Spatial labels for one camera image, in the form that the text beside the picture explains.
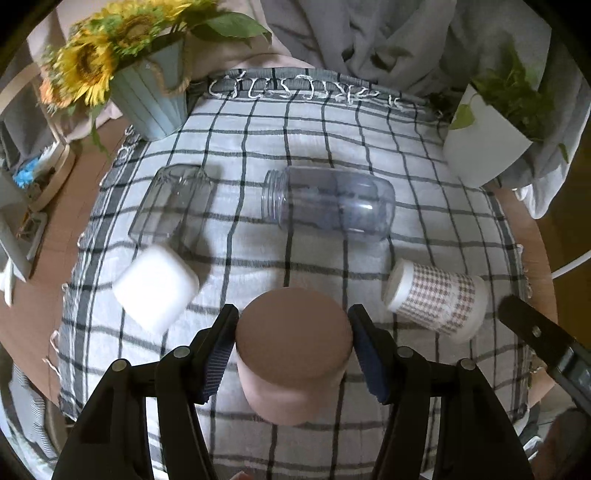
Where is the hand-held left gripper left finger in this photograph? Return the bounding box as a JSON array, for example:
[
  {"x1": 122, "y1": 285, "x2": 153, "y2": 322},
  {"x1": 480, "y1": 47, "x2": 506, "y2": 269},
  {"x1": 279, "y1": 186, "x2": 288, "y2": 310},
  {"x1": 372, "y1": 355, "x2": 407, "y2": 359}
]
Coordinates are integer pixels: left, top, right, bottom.
[{"x1": 52, "y1": 304, "x2": 240, "y2": 480}]

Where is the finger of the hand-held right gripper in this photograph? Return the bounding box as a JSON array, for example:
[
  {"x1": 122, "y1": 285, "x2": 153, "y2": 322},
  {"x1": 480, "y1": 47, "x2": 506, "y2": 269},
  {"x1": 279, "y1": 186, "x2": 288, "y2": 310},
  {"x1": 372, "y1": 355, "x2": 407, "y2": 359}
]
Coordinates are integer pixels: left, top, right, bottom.
[{"x1": 497, "y1": 295, "x2": 591, "y2": 409}]

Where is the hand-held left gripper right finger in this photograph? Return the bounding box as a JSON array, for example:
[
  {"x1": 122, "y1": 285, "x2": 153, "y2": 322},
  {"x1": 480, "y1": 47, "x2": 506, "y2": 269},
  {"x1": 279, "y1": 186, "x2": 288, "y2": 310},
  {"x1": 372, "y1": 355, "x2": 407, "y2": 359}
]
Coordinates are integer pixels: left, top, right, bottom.
[{"x1": 347, "y1": 305, "x2": 537, "y2": 480}]

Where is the houndstooth patterned paper cup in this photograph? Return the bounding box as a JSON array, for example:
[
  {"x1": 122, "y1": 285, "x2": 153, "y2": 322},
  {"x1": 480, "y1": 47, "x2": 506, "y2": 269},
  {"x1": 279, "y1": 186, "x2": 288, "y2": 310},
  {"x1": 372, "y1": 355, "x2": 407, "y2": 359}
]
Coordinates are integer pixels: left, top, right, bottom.
[{"x1": 381, "y1": 258, "x2": 489, "y2": 344}]

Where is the clear glass cup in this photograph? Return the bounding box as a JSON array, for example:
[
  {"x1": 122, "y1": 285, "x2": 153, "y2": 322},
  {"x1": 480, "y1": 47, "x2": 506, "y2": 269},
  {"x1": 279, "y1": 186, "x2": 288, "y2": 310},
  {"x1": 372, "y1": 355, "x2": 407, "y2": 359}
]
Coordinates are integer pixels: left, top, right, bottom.
[{"x1": 127, "y1": 164, "x2": 213, "y2": 241}]

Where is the square jar with white lid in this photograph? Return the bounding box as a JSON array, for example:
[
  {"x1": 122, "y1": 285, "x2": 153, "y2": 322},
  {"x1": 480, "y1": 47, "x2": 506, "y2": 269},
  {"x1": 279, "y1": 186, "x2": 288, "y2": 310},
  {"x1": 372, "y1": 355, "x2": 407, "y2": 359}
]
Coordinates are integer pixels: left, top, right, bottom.
[{"x1": 113, "y1": 244, "x2": 200, "y2": 332}]

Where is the checkered tablecloth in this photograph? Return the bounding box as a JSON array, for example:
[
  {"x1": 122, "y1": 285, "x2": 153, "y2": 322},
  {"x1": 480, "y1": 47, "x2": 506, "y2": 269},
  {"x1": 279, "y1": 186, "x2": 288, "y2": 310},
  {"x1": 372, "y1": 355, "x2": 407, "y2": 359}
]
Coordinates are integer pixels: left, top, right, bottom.
[{"x1": 46, "y1": 67, "x2": 532, "y2": 480}]

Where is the clear plastic jar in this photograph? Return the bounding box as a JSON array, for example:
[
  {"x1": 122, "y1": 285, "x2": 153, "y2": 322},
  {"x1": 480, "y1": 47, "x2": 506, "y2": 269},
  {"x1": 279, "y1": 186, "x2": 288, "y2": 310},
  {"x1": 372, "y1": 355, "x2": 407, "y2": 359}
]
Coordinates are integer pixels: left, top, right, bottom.
[{"x1": 260, "y1": 166, "x2": 397, "y2": 243}]

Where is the white plant pot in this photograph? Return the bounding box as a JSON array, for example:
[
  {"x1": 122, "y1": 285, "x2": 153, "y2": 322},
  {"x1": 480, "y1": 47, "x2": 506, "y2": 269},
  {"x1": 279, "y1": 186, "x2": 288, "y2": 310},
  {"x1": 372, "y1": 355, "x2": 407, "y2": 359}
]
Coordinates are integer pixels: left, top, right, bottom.
[{"x1": 442, "y1": 83, "x2": 534, "y2": 188}]

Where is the green plant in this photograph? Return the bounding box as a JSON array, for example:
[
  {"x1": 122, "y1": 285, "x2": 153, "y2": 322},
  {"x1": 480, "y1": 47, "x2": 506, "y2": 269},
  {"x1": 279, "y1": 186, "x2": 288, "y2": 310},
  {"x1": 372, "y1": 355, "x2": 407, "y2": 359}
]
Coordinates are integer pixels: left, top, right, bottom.
[{"x1": 427, "y1": 44, "x2": 570, "y2": 163}]

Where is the round wooden tray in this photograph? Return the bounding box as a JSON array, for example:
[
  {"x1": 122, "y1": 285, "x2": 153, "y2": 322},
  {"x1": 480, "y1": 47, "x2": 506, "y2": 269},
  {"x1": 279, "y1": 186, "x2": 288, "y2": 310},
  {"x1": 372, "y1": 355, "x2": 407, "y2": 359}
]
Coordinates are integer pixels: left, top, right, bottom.
[{"x1": 25, "y1": 137, "x2": 76, "y2": 213}]

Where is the light blue flower pot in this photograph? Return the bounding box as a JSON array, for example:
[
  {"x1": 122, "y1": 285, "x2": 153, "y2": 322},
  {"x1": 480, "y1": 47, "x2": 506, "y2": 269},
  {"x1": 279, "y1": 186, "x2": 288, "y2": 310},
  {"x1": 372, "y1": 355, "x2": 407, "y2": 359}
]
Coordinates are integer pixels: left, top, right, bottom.
[{"x1": 109, "y1": 34, "x2": 190, "y2": 142}]

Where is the grey blanket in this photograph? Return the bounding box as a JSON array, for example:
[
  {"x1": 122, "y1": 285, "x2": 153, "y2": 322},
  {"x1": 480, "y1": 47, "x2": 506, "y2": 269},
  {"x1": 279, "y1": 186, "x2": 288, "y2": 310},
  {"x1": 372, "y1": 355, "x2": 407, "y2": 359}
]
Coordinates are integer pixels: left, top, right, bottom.
[{"x1": 259, "y1": 0, "x2": 591, "y2": 219}]

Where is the sunflower bouquet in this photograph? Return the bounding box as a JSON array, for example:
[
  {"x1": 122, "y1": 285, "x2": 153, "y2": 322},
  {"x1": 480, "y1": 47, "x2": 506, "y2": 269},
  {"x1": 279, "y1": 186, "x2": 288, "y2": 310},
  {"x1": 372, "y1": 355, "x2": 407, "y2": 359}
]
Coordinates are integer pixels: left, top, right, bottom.
[{"x1": 39, "y1": 0, "x2": 273, "y2": 153}]

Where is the white cable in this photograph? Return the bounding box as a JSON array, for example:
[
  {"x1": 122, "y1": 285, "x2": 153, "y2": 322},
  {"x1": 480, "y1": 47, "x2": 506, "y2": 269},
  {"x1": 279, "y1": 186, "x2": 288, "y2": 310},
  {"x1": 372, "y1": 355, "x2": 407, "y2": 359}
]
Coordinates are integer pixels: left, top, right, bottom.
[{"x1": 552, "y1": 249, "x2": 591, "y2": 280}]

